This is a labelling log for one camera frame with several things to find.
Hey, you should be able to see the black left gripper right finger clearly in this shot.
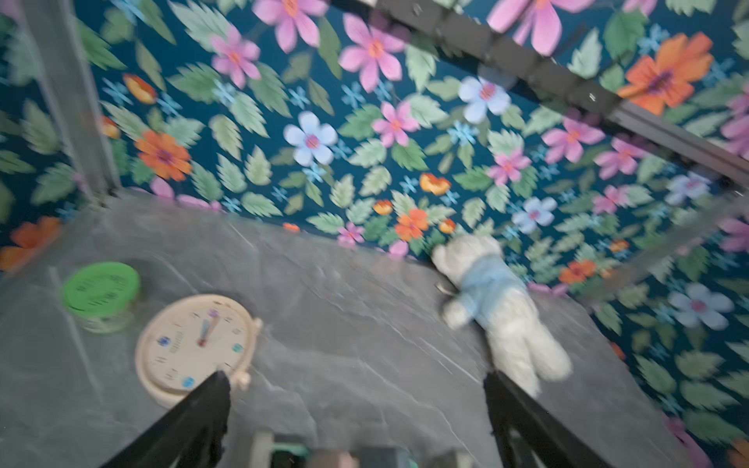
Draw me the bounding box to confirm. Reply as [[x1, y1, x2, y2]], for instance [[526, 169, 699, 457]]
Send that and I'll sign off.
[[483, 370, 609, 467]]

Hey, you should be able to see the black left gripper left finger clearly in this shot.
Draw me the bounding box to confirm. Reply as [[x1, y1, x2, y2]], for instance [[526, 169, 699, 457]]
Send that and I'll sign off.
[[103, 370, 231, 468]]

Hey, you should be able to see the cream round alarm clock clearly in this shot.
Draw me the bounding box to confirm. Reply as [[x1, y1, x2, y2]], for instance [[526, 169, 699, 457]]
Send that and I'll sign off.
[[135, 294, 263, 409]]

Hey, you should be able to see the white teddy bear blue shirt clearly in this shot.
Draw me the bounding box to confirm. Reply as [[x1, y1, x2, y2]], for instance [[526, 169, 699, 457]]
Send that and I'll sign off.
[[431, 235, 573, 398]]

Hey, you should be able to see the green lidded round container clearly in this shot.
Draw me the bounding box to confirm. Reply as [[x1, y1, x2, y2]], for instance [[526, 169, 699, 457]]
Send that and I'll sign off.
[[62, 261, 142, 335]]

